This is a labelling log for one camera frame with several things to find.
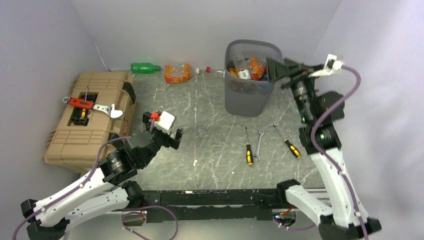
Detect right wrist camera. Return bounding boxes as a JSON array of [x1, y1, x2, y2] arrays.
[[309, 54, 344, 78]]

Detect red handled adjustable wrench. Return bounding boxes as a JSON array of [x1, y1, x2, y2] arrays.
[[62, 96, 124, 119]]

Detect clear bottle red cap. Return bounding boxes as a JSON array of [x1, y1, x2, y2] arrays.
[[194, 66, 225, 79]]

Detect silver combination spanner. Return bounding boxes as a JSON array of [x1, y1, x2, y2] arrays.
[[253, 129, 265, 162]]

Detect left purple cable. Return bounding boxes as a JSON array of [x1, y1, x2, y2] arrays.
[[12, 117, 157, 240]]

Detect tan plastic toolbox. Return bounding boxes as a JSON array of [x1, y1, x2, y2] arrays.
[[44, 71, 136, 174]]

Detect large orange label bottle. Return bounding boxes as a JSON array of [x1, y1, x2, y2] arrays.
[[247, 57, 268, 81]]

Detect brown tea bottle green cap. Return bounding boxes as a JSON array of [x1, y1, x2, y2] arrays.
[[232, 56, 252, 80]]

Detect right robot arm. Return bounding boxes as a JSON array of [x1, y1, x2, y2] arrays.
[[266, 54, 382, 240]]

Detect green plastic bottle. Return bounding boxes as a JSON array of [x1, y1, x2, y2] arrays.
[[130, 62, 161, 74]]

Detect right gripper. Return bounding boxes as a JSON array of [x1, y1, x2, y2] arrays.
[[263, 56, 322, 122]]

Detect grey mesh waste bin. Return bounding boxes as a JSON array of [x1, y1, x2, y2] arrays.
[[224, 39, 283, 117]]

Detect yellow black screwdriver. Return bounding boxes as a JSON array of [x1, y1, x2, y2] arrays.
[[245, 127, 253, 166], [273, 124, 302, 159]]

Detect orange bottle pack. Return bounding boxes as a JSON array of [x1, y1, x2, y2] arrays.
[[164, 63, 192, 84]]

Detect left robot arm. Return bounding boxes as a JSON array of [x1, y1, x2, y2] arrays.
[[20, 111, 184, 240]]

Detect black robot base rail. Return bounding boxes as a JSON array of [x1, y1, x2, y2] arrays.
[[128, 188, 291, 223]]

